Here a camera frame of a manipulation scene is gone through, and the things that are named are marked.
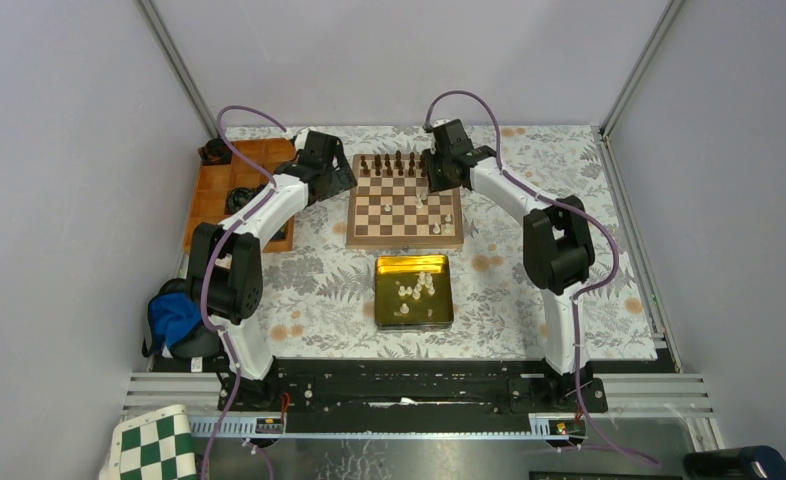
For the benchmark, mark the gold metal tin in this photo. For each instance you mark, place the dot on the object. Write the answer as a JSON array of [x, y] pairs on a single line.
[[434, 312]]

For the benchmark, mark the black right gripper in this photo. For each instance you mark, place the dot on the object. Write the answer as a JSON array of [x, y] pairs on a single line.
[[430, 156]]

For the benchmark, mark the green white chess mat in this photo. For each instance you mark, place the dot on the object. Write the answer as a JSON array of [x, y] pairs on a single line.
[[157, 445]]

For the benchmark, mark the wooden compartment tray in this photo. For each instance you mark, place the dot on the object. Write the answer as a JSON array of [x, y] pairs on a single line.
[[226, 183]]

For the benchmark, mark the aluminium frame rail left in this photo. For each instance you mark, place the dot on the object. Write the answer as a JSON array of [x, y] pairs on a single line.
[[157, 26]]

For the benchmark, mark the blue yellow rolled tie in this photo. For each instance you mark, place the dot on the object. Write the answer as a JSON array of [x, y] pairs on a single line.
[[238, 198]]

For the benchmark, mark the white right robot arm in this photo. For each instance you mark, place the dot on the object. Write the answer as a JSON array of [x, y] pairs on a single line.
[[557, 246]]

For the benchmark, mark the wooden chess board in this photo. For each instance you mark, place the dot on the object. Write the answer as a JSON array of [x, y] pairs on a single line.
[[419, 219]]

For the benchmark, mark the blue black cloth bag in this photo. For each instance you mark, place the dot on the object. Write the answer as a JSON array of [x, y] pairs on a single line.
[[174, 324]]

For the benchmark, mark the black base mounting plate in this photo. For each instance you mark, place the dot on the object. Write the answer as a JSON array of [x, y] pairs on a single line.
[[411, 396]]

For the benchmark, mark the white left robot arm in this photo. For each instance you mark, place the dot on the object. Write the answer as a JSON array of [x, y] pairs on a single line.
[[224, 275]]

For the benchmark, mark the dark floral rolled tie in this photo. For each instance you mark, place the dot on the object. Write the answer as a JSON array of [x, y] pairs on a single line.
[[215, 152]]

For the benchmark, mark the black cylinder bottle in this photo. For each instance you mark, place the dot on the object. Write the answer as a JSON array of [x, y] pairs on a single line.
[[758, 462]]

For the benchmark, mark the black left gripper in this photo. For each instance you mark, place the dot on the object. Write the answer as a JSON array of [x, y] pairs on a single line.
[[340, 179]]

